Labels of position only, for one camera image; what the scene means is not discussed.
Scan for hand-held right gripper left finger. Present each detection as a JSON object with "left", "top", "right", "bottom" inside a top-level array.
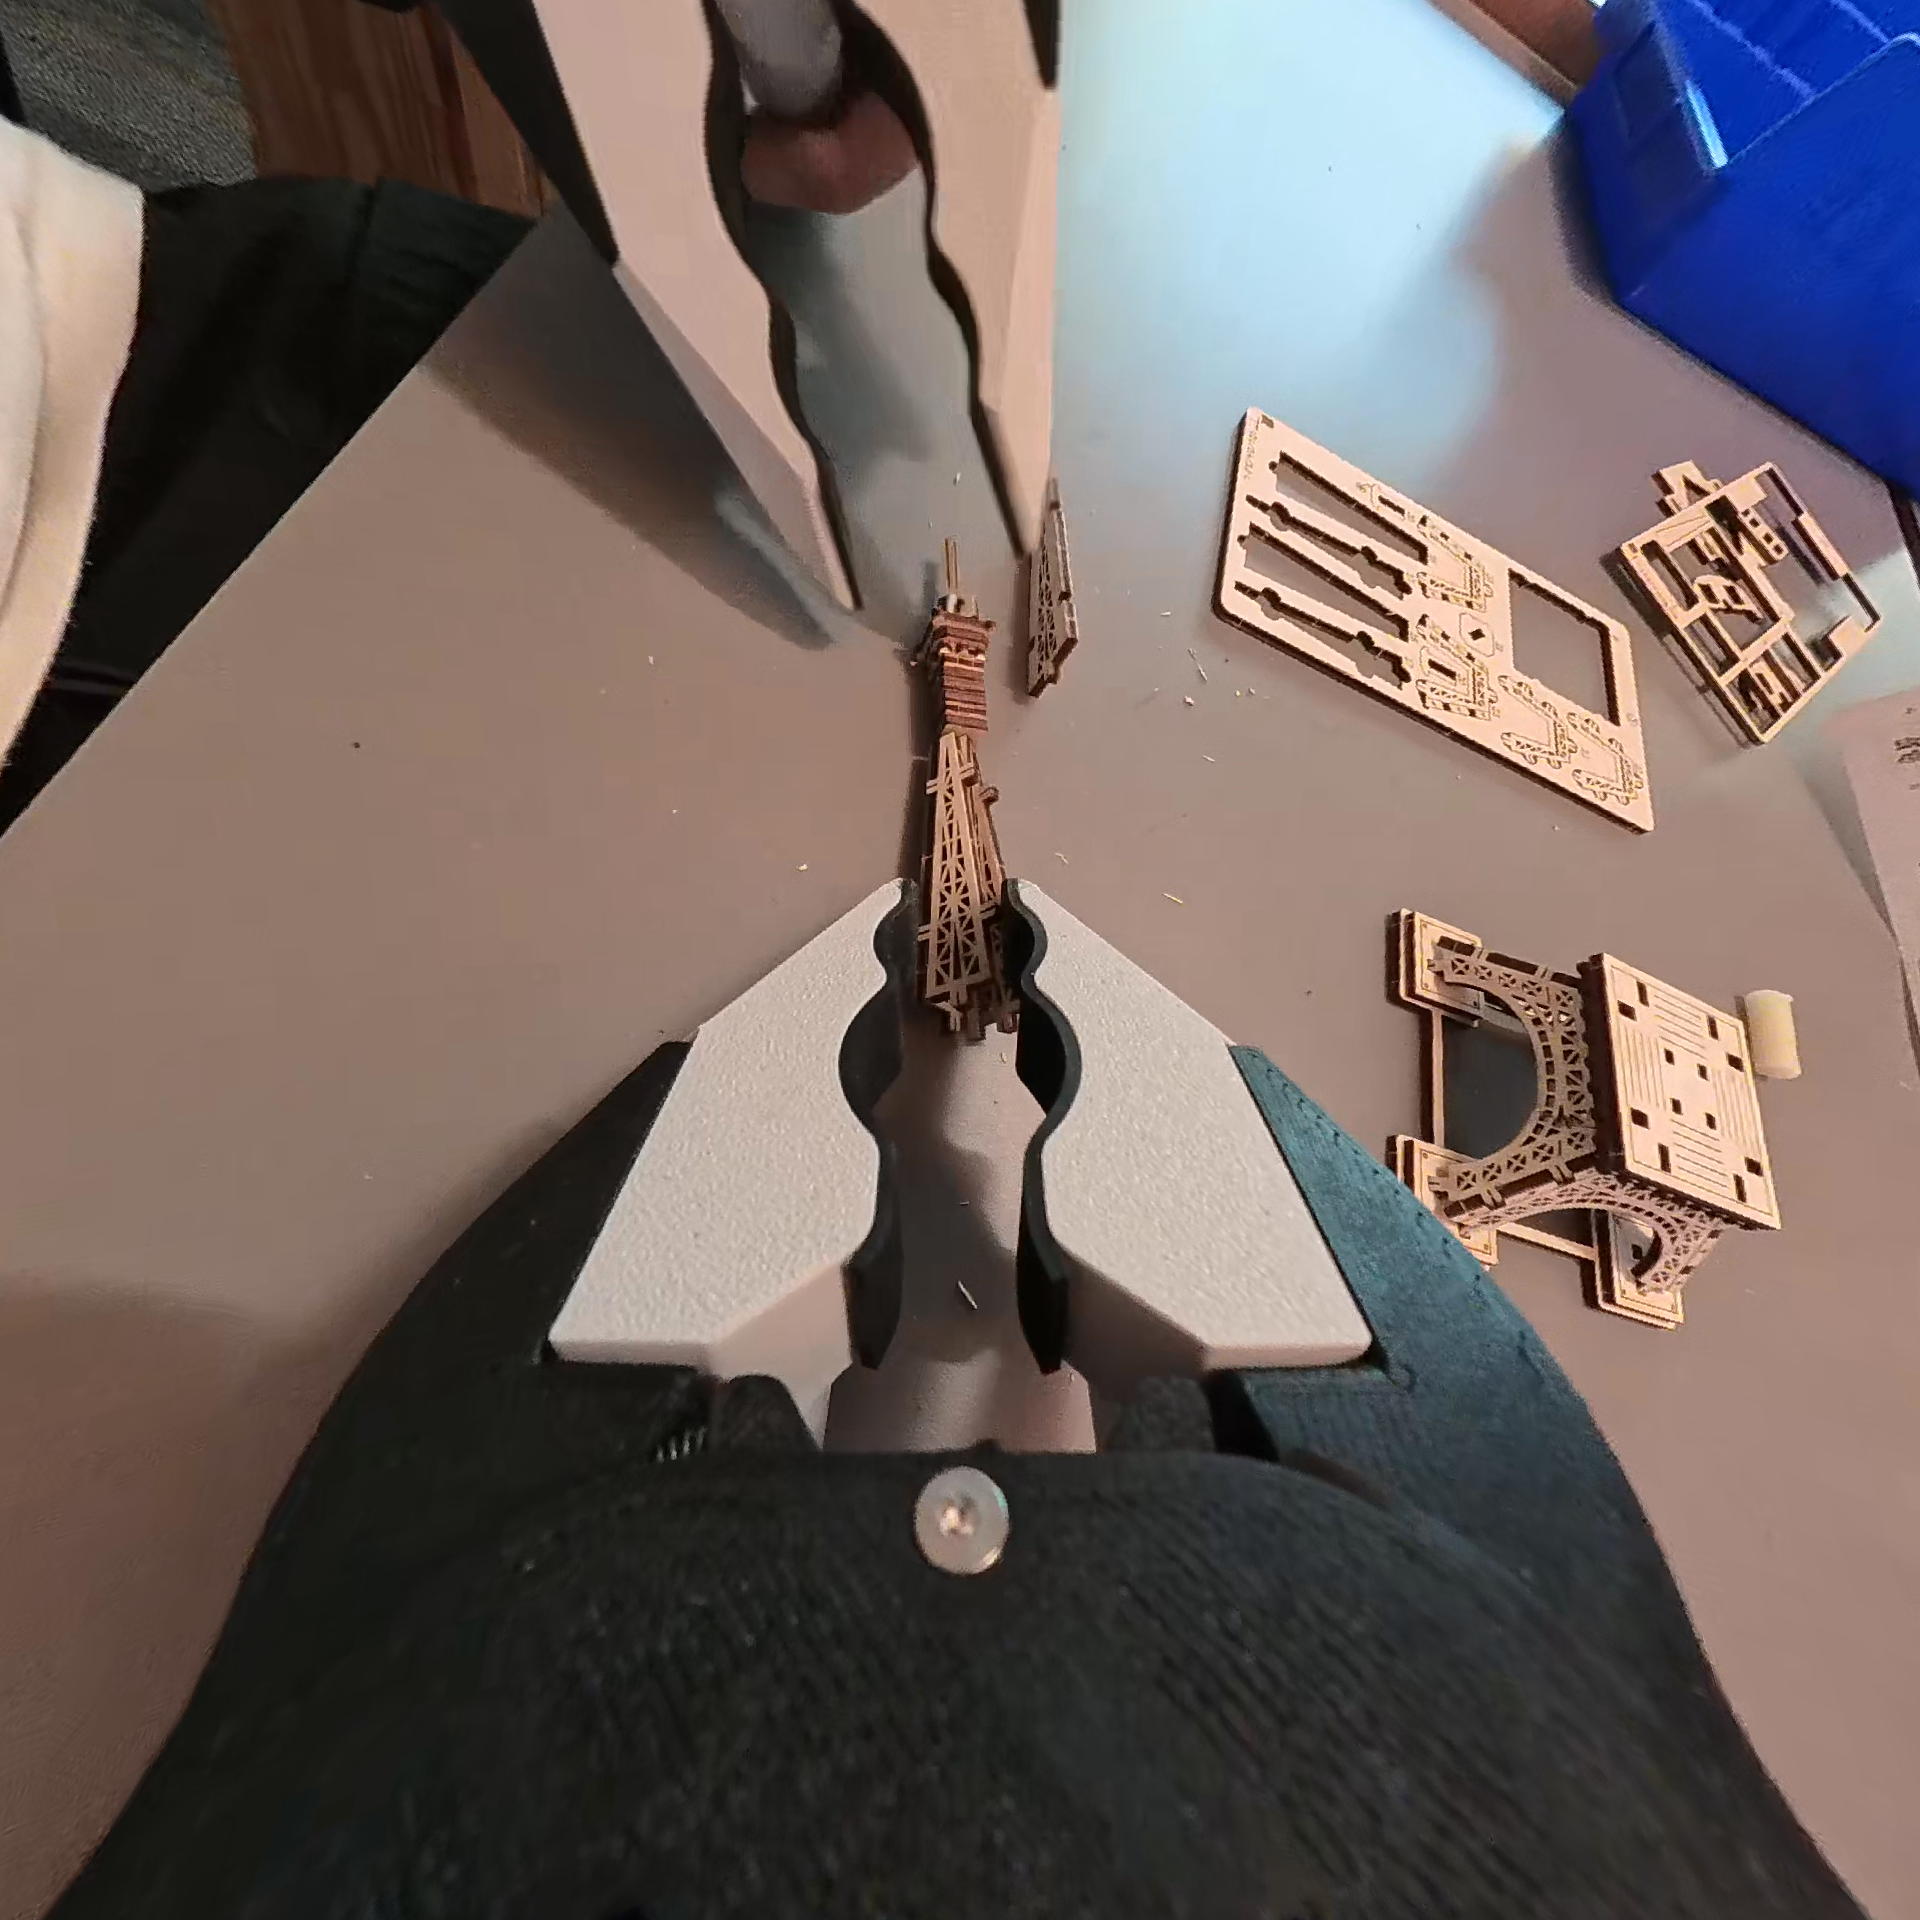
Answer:
[{"left": 547, "top": 878, "right": 921, "bottom": 1447}]

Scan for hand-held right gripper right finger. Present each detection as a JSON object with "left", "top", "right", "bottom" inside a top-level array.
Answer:
[{"left": 997, "top": 878, "right": 1375, "bottom": 1447}]

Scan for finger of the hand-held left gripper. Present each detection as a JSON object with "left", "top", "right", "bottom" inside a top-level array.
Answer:
[
  {"left": 531, "top": 0, "right": 868, "bottom": 612},
  {"left": 842, "top": 0, "right": 1070, "bottom": 557}
]

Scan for wooden tower spire model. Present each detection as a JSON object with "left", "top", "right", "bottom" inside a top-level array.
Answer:
[{"left": 900, "top": 540, "right": 1022, "bottom": 1041}]

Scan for wooden lattice piece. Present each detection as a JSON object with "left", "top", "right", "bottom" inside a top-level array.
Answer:
[{"left": 1028, "top": 481, "right": 1082, "bottom": 697}]

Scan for person's left hand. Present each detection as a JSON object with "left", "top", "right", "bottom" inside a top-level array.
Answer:
[{"left": 743, "top": 92, "right": 918, "bottom": 213}]

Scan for brown wooden furniture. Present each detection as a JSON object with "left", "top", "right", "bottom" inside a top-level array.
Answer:
[{"left": 202, "top": 0, "right": 556, "bottom": 218}]

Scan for person's black clothing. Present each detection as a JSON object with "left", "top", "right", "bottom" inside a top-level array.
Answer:
[{"left": 0, "top": 176, "right": 534, "bottom": 835}]

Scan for wooden tower base model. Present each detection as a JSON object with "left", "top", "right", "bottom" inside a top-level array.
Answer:
[{"left": 1386, "top": 907, "right": 1784, "bottom": 1330}]

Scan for person's white clothing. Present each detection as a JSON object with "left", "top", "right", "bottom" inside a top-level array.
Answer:
[{"left": 0, "top": 119, "right": 146, "bottom": 759}]

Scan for large wooden puzzle sheet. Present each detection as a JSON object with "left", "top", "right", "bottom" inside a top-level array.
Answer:
[{"left": 1211, "top": 408, "right": 1654, "bottom": 835}]

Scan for blue plastic bin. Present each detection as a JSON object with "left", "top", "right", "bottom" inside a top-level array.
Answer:
[{"left": 1560, "top": 0, "right": 1920, "bottom": 495}]

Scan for white paper sheet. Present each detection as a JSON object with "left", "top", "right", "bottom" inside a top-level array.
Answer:
[{"left": 1822, "top": 692, "right": 1920, "bottom": 1052}]

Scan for small wooden puzzle frame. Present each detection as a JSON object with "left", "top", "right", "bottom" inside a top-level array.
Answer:
[{"left": 1615, "top": 462, "right": 1882, "bottom": 748}]

